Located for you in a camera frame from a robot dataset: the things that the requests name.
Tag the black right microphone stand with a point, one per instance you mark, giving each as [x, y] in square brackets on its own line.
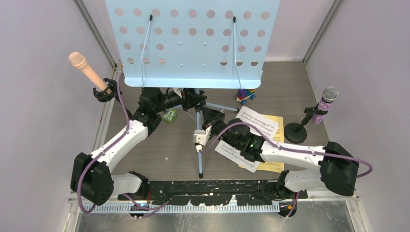
[296, 132]

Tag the colourful toy brick car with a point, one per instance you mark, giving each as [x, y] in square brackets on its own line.
[244, 94]

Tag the yellow sheet music page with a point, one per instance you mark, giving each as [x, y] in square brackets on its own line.
[272, 126]

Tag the beige microphone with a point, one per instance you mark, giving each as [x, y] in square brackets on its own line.
[79, 61]

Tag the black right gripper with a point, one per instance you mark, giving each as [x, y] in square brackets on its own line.
[212, 117]

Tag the purple glitter microphone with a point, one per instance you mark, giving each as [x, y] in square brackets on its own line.
[328, 96]

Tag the light blue music stand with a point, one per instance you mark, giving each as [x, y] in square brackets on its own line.
[193, 43]

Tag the white sheet music page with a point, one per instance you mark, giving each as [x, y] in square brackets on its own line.
[249, 142]

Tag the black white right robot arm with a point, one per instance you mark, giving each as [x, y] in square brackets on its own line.
[330, 167]

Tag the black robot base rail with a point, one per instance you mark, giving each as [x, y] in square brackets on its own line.
[210, 192]

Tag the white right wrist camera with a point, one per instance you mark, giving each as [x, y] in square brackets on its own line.
[201, 137]

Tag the black left microphone stand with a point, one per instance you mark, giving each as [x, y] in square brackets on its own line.
[111, 91]

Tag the black microphone stand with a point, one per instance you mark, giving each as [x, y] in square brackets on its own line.
[296, 132]
[111, 91]

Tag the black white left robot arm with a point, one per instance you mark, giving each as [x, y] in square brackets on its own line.
[92, 176]

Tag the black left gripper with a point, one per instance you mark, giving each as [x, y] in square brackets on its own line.
[195, 98]

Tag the green number five toy block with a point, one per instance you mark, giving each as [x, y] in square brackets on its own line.
[170, 115]

